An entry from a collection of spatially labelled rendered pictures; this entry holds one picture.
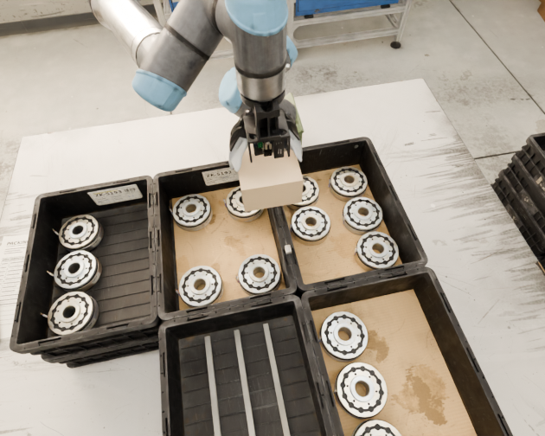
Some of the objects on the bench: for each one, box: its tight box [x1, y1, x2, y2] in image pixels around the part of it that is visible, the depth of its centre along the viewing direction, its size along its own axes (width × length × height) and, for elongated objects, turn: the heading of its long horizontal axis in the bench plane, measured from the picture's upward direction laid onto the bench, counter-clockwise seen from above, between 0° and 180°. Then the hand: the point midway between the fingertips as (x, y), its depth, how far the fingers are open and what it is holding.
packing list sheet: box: [0, 234, 29, 343], centre depth 104 cm, size 33×23×1 cm
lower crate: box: [43, 337, 159, 369], centre depth 97 cm, size 40×30×12 cm
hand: (266, 161), depth 73 cm, fingers closed on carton, 14 cm apart
